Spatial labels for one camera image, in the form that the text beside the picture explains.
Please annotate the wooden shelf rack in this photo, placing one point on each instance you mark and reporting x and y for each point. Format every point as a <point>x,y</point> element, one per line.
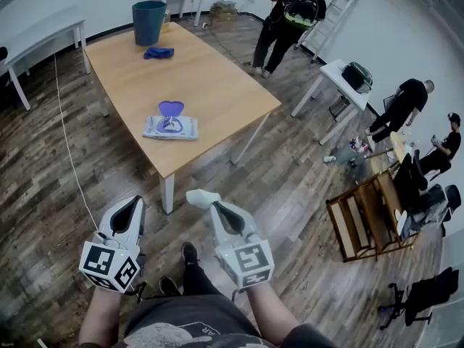
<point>366,216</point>

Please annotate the long white desk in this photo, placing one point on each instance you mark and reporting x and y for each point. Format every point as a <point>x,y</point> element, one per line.
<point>40,35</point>

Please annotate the blue cloth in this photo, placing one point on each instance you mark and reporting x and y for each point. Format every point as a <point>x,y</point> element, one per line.
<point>157,53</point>

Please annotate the wooden table white legs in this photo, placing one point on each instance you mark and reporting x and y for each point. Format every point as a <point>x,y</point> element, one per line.
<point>203,85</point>

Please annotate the person's left forearm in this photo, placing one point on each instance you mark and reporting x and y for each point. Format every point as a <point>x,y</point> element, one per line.
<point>99,317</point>

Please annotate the person's right forearm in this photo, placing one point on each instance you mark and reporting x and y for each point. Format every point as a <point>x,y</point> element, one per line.
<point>270,314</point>

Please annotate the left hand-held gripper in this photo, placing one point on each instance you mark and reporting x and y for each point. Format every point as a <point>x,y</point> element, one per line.
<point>108,263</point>

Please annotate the white wet wipe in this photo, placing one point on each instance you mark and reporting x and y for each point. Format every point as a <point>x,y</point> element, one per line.
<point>168,124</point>

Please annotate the white stepladder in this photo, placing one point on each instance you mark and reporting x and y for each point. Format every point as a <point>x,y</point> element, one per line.
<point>326,24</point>

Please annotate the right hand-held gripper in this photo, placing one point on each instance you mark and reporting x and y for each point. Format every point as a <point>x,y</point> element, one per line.
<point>246,259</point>

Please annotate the person's black printed shirt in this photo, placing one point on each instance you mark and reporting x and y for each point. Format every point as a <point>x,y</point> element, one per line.
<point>203,325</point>

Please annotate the pile of cardboard boxes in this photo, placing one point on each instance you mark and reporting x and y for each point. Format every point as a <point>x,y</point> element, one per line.
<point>223,11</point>

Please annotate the black bag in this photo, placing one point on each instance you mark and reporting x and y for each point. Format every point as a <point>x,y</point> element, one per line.
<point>355,76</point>

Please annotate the white side table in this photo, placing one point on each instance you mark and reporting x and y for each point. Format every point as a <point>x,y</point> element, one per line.
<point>337,82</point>

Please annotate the person's black trousers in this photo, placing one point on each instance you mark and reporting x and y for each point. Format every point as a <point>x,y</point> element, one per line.
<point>203,281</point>

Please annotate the person's black shoe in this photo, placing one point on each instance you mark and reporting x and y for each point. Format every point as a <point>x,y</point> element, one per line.
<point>189,254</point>
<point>169,286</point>

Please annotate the yellow clear bottle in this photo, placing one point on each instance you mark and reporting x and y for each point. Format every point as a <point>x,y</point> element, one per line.
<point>166,22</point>

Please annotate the white floor object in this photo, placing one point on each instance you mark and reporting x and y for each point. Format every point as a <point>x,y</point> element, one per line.
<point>329,159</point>

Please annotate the teal plastic waste bin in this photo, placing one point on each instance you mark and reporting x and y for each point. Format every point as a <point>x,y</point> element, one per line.
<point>148,22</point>

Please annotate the black green backpack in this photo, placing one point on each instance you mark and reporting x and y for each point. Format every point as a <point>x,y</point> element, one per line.
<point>301,9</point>

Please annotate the cluster of small bottles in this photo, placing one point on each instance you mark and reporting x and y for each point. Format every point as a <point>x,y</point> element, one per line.
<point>358,146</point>

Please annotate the wet wipe pack purple lid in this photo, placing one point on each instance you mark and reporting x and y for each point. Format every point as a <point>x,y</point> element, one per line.
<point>186,129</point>

